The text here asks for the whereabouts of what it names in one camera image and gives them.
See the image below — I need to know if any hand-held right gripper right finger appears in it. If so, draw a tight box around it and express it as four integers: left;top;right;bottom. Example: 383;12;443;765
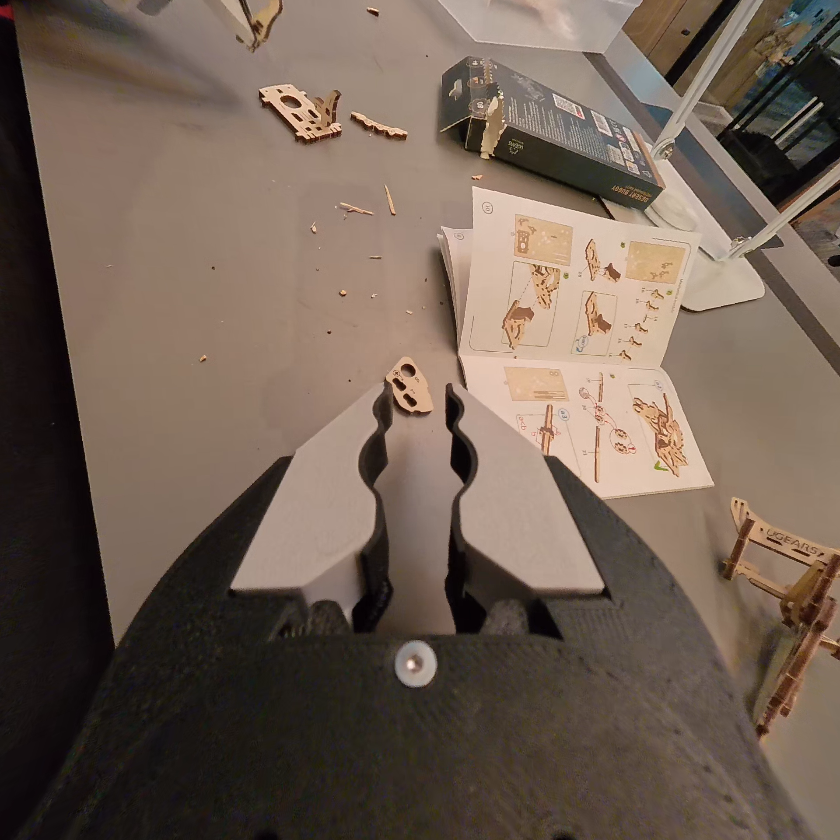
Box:
445;384;606;634

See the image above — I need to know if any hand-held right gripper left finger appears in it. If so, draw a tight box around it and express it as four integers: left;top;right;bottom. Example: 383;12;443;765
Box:
228;382;395;634

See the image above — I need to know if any rounded wooden part with holes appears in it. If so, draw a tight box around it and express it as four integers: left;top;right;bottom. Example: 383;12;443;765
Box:
385;356;435;416

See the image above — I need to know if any white instruction booklet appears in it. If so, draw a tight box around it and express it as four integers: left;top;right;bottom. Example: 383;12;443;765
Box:
438;185;716;501

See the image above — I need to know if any white desk stand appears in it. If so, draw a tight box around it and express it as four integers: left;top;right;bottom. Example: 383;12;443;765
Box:
600;0;840;312

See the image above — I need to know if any black cardboard box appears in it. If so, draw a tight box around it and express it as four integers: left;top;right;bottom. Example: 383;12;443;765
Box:
440;56;667;198

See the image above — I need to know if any wooden plate with round hole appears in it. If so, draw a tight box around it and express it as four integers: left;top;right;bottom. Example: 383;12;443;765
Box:
258;83;343;145

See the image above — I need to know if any wavy wooden strip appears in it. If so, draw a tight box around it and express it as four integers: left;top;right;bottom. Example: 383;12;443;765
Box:
349;110;409;142

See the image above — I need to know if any clear plastic container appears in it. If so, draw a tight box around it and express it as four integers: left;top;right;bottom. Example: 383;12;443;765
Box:
436;0;643;55

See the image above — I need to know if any wooden model frame assembly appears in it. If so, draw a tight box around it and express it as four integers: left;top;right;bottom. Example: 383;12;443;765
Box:
718;497;840;739

